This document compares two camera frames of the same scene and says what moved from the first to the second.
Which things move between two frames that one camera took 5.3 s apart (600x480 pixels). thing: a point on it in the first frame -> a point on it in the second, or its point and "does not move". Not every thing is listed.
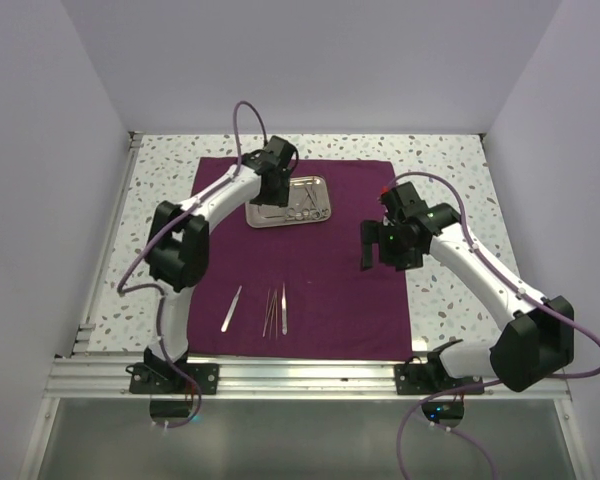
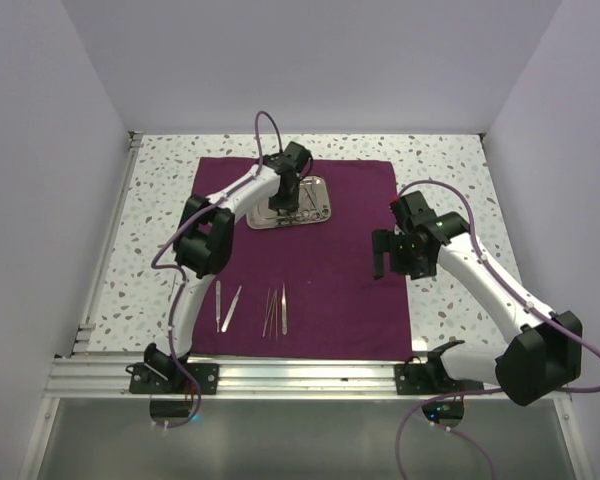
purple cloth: x=300 y=292 does not move
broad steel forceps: x=284 y=310 does not move
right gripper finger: x=369 y=235 -> x=386 y=241
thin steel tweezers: x=274 y=303 does not move
